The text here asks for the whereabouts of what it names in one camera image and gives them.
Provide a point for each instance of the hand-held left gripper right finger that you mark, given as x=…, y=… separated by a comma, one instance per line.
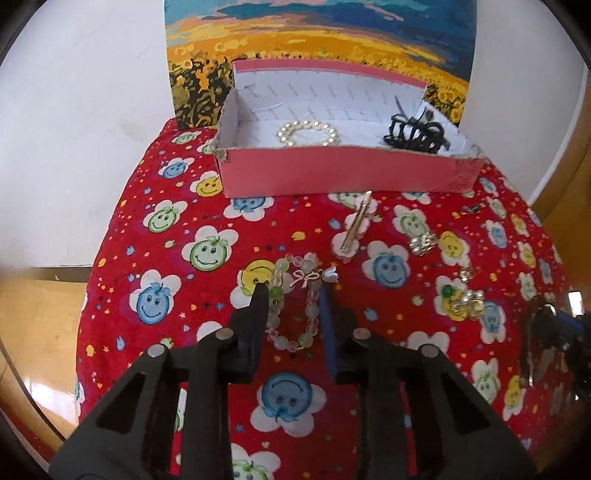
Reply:
x=328, y=323

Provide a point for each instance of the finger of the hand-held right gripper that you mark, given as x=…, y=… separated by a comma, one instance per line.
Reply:
x=570, y=323
x=535, y=332

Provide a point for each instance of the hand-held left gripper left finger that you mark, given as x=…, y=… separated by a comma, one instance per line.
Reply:
x=262, y=316

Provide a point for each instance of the gold crystal hair clip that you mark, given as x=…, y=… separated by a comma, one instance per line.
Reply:
x=464, y=304

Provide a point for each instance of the small gold rhinestone earring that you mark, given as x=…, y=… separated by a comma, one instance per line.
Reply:
x=467, y=274

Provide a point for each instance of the gold bar hair clip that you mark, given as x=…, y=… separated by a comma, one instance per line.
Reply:
x=355, y=221

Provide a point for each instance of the rhinestone hair clip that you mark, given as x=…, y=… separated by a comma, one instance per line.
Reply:
x=422, y=242

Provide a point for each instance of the small dark green earring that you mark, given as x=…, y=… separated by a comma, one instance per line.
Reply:
x=470, y=210

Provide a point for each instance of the pink cardboard box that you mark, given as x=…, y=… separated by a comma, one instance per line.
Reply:
x=323, y=170

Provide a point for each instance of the black lace hair bow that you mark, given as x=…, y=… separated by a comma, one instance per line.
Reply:
x=415, y=134

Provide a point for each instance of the white phone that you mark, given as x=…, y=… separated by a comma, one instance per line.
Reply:
x=576, y=302

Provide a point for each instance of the red smiley flower cloth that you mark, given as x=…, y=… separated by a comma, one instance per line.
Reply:
x=161, y=323

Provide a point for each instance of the wooden door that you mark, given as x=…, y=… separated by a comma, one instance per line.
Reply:
x=572, y=161

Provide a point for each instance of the sunflower field painting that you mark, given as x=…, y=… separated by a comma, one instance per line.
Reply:
x=323, y=41

